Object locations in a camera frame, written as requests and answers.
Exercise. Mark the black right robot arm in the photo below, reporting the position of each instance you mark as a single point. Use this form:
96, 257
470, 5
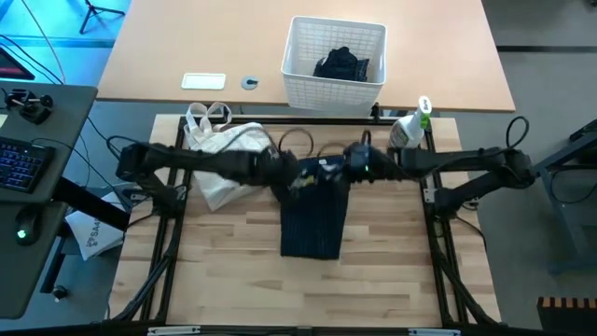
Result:
466, 161

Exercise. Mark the white metal bracket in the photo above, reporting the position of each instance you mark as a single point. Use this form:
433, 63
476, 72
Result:
173, 331
434, 332

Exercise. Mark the black computer mouse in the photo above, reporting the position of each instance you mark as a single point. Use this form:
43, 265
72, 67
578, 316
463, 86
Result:
27, 228

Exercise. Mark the black desk clamp mount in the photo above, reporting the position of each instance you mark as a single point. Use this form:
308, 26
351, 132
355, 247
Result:
30, 105

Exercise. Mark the dark grey metal stand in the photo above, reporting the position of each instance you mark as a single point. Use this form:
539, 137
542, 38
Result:
569, 196

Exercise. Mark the light wooden desk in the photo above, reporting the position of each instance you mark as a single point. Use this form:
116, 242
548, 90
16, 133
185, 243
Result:
186, 42

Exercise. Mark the wooden slatted crate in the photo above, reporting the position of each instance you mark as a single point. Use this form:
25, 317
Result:
566, 317

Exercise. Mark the black aluminium table frame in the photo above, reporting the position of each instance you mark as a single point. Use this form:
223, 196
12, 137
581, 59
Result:
261, 120

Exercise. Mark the black diagonal desk beam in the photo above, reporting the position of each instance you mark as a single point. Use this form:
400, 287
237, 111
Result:
93, 205

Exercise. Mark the black tripod stand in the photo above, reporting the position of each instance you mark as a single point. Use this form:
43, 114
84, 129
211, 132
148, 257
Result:
91, 6

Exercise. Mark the black round knob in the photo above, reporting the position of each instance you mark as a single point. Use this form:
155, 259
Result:
59, 292

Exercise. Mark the black red-edged screen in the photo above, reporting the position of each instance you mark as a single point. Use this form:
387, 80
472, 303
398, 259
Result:
11, 65

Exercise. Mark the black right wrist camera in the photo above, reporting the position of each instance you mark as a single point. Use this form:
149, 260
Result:
358, 161

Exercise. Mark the navy patterned garment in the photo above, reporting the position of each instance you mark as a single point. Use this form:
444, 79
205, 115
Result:
312, 219

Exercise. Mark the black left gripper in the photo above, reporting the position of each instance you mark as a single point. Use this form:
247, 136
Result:
284, 170

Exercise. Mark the cream folded garment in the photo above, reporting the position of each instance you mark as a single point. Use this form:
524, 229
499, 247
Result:
219, 137

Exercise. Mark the dark grey desk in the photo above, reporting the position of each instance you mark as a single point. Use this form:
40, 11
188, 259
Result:
70, 126

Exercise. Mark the white rectangular card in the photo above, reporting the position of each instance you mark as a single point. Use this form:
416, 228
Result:
203, 81

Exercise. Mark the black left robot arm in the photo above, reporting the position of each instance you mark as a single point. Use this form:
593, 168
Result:
210, 161

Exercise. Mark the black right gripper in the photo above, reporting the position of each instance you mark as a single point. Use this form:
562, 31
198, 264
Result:
389, 168

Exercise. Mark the black backlit keyboard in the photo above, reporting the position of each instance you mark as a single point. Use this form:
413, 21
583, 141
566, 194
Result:
21, 163

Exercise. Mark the white laundry basket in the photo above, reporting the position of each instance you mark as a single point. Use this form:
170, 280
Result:
326, 93

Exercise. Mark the plain dark navy garment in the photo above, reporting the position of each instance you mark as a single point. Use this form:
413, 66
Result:
338, 64

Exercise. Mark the white spray bottle green trigger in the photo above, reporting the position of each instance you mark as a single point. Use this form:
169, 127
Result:
409, 130

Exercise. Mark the small round blue disc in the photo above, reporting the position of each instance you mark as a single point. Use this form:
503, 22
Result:
249, 82

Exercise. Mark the white printed paper bag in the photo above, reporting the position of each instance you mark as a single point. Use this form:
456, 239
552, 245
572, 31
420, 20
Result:
93, 228

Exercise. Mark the blue plaid shirt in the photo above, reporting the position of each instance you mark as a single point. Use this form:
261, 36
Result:
364, 70

